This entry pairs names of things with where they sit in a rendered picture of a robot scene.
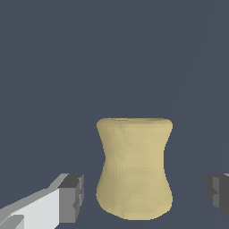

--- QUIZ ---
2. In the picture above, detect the beige hourglass-shaped vase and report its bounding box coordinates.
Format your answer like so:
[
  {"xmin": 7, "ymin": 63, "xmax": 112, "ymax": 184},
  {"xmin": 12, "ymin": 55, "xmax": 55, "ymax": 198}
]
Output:
[{"xmin": 95, "ymin": 117, "xmax": 174, "ymax": 222}]

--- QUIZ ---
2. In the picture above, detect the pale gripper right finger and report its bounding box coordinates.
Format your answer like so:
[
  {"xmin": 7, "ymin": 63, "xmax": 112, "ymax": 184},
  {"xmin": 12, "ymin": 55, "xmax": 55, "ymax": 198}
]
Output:
[{"xmin": 204, "ymin": 173, "xmax": 229, "ymax": 221}]

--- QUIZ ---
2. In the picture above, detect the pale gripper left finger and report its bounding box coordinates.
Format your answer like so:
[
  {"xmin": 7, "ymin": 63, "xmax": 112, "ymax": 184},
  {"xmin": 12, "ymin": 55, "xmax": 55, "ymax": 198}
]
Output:
[{"xmin": 0, "ymin": 173, "xmax": 85, "ymax": 229}]

